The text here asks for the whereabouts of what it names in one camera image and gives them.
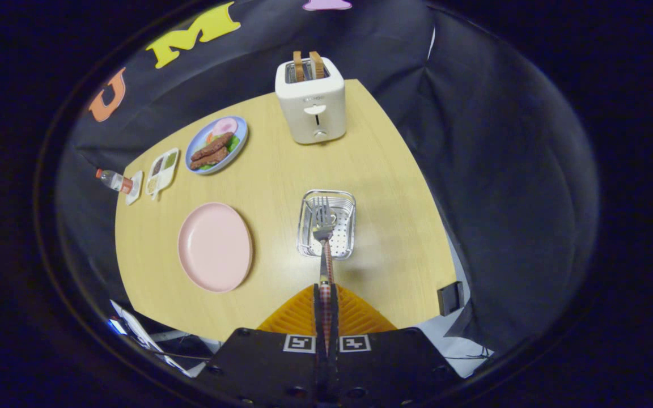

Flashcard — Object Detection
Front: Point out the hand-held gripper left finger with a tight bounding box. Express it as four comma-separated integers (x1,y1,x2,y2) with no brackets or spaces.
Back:
196,283,323,408

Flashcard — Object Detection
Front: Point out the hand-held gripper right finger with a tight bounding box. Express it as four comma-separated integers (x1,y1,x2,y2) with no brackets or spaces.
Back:
329,283,463,408

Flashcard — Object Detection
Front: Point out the fork with pink checked handle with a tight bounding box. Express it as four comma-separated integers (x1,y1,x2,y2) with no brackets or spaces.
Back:
311,203,334,356

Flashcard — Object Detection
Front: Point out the small black box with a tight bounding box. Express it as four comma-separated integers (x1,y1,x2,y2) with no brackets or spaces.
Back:
437,281,465,317

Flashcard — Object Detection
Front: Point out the pink plate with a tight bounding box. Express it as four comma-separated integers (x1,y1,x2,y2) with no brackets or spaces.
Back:
177,202,253,294

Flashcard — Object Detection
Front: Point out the brown sausage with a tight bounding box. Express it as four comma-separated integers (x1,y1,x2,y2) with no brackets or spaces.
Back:
190,147,229,169
192,132,234,161

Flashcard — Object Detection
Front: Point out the white compartment condiment tray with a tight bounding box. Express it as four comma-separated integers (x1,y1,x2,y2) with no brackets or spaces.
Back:
145,148,180,200

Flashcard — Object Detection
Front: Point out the small white dish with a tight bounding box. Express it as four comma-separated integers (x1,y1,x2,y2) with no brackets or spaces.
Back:
125,171,143,206

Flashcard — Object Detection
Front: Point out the clear bottle with red cap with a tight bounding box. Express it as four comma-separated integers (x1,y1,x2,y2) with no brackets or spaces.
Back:
96,168,133,194

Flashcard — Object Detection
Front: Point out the blue plate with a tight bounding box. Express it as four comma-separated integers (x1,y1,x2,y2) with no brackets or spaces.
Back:
185,116,248,175

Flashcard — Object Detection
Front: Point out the white toaster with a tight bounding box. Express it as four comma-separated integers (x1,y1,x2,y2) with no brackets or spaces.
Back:
275,57,347,145

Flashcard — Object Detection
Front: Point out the metal wire basket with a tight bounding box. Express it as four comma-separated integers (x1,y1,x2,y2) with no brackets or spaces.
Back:
296,189,357,261

